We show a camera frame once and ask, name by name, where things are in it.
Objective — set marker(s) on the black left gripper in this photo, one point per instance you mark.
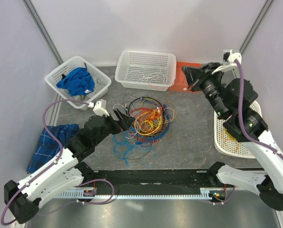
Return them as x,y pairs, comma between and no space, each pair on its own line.
127,120

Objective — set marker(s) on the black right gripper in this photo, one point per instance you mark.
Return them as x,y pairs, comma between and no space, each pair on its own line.
196,76

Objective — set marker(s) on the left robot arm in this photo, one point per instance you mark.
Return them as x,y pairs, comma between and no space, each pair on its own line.
65,170

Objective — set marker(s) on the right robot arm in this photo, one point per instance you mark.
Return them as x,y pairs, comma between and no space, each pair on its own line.
231,95

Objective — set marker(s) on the orange plastic tray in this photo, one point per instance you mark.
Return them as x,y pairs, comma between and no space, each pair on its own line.
180,84

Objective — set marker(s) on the grey cloth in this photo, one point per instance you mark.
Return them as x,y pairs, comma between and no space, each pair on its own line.
99,91

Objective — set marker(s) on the white perforated basket middle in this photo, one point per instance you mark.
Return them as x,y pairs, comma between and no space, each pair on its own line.
146,70

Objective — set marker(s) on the white perforated basket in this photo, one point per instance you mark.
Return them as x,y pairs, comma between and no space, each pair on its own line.
61,71
146,70
227,145

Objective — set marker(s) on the white perforated basket left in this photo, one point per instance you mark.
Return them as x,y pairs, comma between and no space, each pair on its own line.
61,71

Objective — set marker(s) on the white perforated basket right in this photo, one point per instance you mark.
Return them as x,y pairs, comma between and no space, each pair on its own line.
227,145

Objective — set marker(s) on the blue plaid cloth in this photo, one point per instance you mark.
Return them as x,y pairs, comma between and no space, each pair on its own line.
47,147

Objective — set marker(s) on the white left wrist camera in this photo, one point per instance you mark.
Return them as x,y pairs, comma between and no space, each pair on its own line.
99,107

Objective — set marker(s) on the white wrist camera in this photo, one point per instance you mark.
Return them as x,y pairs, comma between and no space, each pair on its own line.
99,107
229,57

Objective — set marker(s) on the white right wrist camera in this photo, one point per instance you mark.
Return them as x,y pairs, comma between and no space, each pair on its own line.
229,57

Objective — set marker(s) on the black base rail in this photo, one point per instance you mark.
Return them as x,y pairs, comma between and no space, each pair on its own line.
162,181

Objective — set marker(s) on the aluminium frame post right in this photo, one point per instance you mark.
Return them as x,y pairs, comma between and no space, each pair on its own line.
256,24

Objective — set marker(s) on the aluminium frame post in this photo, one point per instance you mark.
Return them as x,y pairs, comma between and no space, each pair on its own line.
256,24
43,31

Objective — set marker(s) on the slotted cable duct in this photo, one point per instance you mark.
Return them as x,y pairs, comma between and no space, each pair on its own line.
85,194

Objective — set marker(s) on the aluminium frame post left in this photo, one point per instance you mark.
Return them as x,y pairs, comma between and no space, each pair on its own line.
43,31

